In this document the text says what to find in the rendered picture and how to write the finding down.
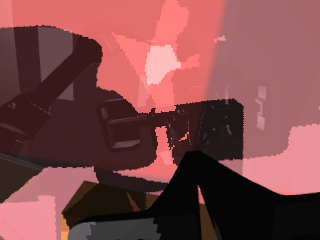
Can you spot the orange square block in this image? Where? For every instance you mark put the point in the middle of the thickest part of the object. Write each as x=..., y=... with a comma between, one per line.
x=93, y=199

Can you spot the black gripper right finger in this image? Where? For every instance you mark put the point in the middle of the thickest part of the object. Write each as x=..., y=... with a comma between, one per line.
x=241, y=209

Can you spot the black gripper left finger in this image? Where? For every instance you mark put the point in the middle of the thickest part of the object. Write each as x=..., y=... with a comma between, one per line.
x=175, y=214

